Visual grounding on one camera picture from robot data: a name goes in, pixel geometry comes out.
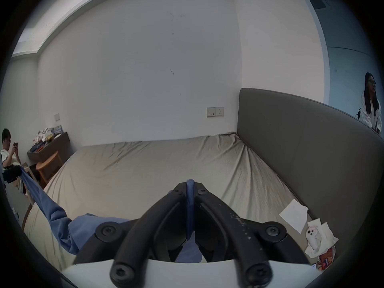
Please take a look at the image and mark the round wooden stool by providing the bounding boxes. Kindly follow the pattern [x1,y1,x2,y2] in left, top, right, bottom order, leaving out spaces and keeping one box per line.
[36,151,64,186]

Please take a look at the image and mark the crumpled white tissue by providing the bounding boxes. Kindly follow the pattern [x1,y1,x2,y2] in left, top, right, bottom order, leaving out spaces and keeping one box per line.
[304,218,339,258]

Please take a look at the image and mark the blue shirt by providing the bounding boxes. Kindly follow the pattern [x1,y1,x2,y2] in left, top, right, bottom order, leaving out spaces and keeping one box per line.
[19,166,204,264]

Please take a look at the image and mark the bed with beige sheet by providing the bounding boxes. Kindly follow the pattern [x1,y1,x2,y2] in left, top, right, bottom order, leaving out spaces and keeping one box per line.
[23,132,340,273]

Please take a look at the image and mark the orange snack packet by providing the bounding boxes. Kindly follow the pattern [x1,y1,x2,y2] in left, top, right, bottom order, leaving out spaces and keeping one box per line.
[317,246,336,271]

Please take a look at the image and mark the white paper sheet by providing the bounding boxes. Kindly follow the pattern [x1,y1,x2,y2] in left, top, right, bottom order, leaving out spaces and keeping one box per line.
[279,199,309,233]

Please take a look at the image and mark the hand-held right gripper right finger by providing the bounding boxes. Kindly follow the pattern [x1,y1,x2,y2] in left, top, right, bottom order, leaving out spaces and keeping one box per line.
[194,182,310,287]

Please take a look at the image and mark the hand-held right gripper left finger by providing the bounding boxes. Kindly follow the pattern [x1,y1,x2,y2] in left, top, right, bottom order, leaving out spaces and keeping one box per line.
[73,182,189,287]

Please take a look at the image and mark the small white plush toy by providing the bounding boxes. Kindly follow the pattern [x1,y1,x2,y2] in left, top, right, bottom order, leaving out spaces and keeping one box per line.
[305,225,320,250]

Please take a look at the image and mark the dark wooden cabinet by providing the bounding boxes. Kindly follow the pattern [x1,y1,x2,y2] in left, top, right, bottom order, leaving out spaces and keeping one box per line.
[27,126,71,163]

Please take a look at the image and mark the grey padded headboard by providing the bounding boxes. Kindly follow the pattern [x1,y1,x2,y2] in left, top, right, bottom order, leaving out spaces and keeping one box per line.
[237,88,384,270]

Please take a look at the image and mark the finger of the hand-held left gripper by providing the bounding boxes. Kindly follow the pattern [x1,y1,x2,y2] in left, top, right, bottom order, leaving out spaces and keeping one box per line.
[2,165,23,183]

